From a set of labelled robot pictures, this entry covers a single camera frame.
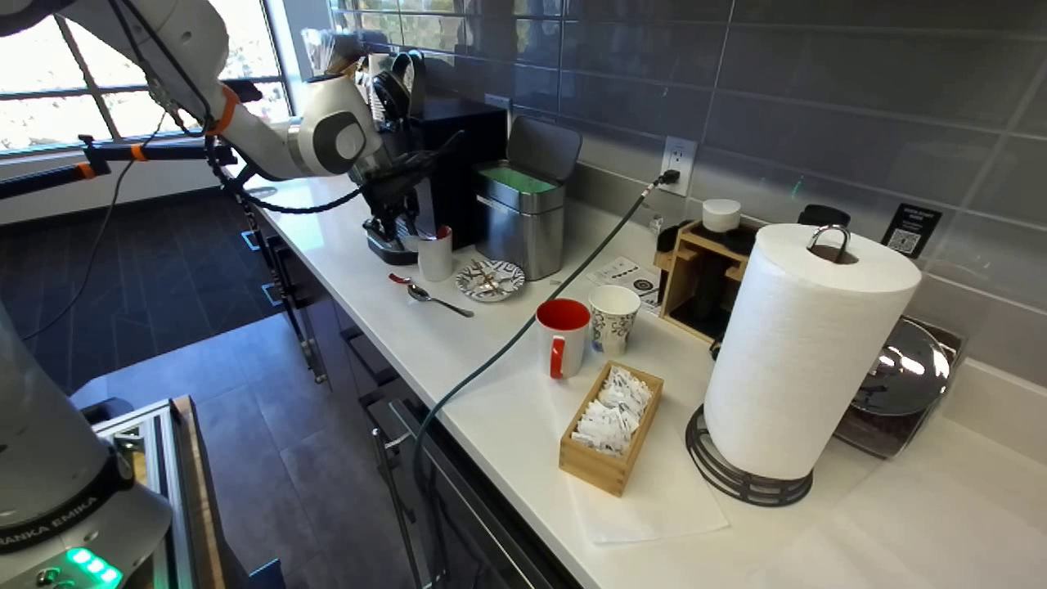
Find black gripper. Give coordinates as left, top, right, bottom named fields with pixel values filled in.
left=361, top=146, right=440, bottom=269

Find broken white red mug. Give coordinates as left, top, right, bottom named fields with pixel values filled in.
left=417, top=223, right=459, bottom=284

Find white mug red interior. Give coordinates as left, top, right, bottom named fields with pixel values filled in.
left=533, top=295, right=594, bottom=384

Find metal spoon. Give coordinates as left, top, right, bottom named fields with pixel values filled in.
left=407, top=282, right=478, bottom=320

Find patterned small plate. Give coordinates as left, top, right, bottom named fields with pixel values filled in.
left=452, top=256, right=530, bottom=308

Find stainless steel bin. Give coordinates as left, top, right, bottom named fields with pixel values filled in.
left=474, top=163, right=568, bottom=284

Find white sugar packet pile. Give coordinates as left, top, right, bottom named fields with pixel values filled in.
left=568, top=365, right=656, bottom=460

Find black boom pole orange clamps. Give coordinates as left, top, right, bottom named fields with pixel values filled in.
left=0, top=135, right=239, bottom=206

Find wooden countertop organizer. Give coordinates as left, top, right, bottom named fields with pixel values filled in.
left=659, top=221, right=761, bottom=345

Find wooden packet box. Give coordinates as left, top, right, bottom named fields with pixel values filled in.
left=556, top=356, right=666, bottom=500

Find white jar lid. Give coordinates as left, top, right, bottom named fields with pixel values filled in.
left=698, top=198, right=746, bottom=240

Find white paper towel roll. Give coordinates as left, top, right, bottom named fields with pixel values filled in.
left=701, top=221, right=925, bottom=486

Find black sign card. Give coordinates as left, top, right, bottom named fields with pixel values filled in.
left=878, top=201, right=945, bottom=266

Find chrome domed appliance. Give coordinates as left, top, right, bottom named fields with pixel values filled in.
left=830, top=313, right=970, bottom=461

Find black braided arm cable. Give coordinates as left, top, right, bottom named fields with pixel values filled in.
left=202, top=135, right=369, bottom=221

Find thin blue-green power cable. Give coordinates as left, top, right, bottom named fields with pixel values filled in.
left=410, top=174, right=674, bottom=589

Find orange arm strap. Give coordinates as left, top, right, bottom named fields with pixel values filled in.
left=208, top=87, right=247, bottom=140

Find long steel cabinet handle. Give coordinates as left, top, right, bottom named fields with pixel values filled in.
left=417, top=433, right=551, bottom=589

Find white wall outlet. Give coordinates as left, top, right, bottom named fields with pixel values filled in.
left=659, top=135, right=701, bottom=201

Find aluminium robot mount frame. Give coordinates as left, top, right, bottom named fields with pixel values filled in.
left=89, top=392, right=229, bottom=589

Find window with frame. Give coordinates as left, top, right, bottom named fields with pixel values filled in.
left=0, top=0, right=303, bottom=156

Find black wire towel holder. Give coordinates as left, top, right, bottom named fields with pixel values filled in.
left=680, top=221, right=861, bottom=512

